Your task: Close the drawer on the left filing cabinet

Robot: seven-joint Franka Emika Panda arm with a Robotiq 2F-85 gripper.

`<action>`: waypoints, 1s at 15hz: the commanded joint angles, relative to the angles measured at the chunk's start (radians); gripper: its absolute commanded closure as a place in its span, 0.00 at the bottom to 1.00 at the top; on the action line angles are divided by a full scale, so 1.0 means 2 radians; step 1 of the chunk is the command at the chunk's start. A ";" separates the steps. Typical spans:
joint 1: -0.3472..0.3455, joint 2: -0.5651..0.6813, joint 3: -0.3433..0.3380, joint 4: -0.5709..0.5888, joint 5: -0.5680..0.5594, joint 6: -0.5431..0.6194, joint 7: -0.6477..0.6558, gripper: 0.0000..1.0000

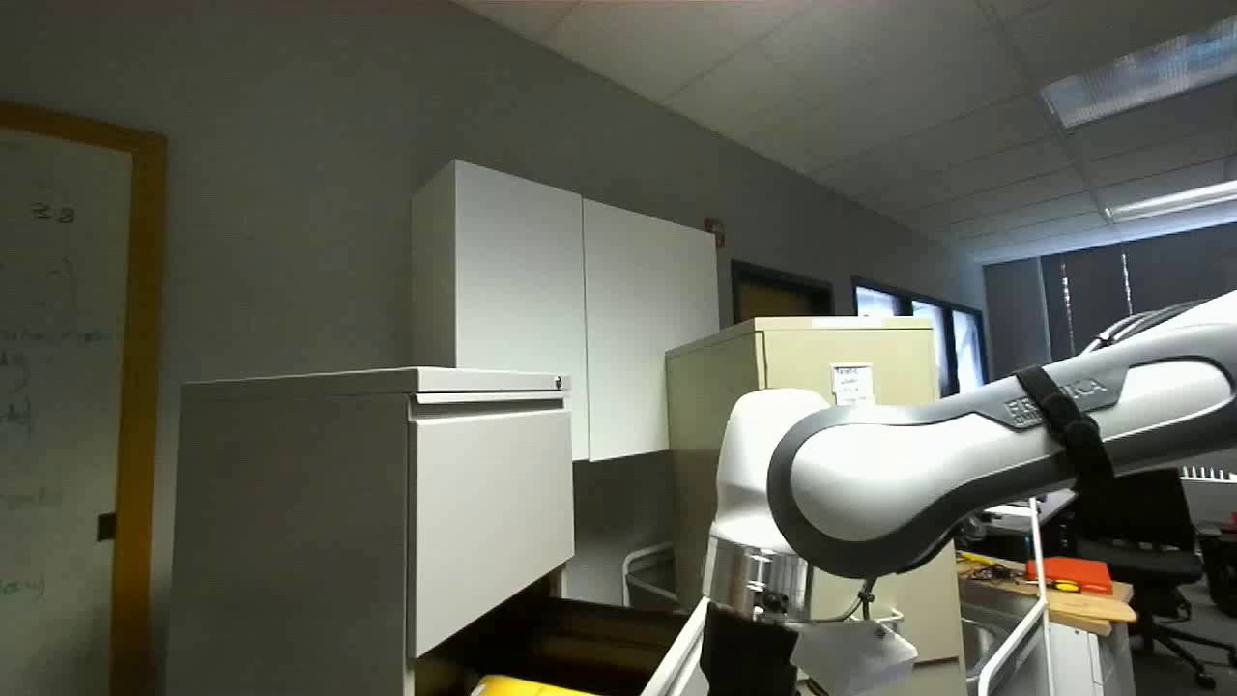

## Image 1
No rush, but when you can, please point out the open cabinet drawer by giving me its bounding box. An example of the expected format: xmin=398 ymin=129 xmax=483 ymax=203
xmin=417 ymin=578 xmax=713 ymax=696

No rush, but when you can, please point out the beige filing cabinet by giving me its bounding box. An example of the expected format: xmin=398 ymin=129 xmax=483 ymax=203
xmin=664 ymin=316 xmax=969 ymax=696

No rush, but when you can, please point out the closed grey cabinet drawer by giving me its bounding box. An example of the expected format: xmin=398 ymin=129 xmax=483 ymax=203
xmin=410 ymin=391 xmax=577 ymax=660

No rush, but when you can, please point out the grey filing cabinet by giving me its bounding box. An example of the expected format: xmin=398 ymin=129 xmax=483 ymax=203
xmin=166 ymin=366 xmax=713 ymax=696

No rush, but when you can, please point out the yellow folder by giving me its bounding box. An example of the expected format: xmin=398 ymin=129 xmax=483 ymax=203
xmin=472 ymin=674 xmax=595 ymax=696

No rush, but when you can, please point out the metal sink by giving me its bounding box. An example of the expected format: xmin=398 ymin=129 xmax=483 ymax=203
xmin=961 ymin=617 xmax=1011 ymax=682

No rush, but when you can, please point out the white paper label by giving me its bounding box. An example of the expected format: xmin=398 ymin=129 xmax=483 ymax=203
xmin=831 ymin=362 xmax=877 ymax=408

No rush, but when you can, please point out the orange box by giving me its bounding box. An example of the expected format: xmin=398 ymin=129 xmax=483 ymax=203
xmin=1025 ymin=556 xmax=1115 ymax=596

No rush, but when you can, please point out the wooden board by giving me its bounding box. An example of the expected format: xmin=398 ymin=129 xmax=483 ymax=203
xmin=955 ymin=550 xmax=1138 ymax=638

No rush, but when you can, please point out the dark framed doorway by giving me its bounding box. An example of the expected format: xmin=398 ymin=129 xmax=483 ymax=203
xmin=731 ymin=259 xmax=835 ymax=326

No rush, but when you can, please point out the row of windows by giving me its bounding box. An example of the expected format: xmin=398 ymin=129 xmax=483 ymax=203
xmin=851 ymin=276 xmax=990 ymax=398

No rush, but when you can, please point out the black office chair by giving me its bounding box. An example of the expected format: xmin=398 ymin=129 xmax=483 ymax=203
xmin=1071 ymin=467 xmax=1221 ymax=689

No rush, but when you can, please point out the window with dark blinds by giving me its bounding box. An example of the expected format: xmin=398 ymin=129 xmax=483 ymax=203
xmin=983 ymin=221 xmax=1237 ymax=380

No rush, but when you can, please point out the ceiling light panel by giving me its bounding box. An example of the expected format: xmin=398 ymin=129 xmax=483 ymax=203
xmin=1105 ymin=178 xmax=1237 ymax=224
xmin=1040 ymin=14 xmax=1237 ymax=131

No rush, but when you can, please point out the wood framed whiteboard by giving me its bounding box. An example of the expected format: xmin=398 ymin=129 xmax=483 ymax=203
xmin=0 ymin=101 xmax=171 ymax=696

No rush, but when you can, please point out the white wire frame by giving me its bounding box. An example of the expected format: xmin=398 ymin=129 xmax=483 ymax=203
xmin=622 ymin=541 xmax=679 ymax=608

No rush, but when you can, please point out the white tube frame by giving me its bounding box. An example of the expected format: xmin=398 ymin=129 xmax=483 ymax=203
xmin=976 ymin=497 xmax=1058 ymax=696

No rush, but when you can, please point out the white wall cabinet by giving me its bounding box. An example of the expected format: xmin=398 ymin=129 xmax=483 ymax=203
xmin=411 ymin=159 xmax=722 ymax=464

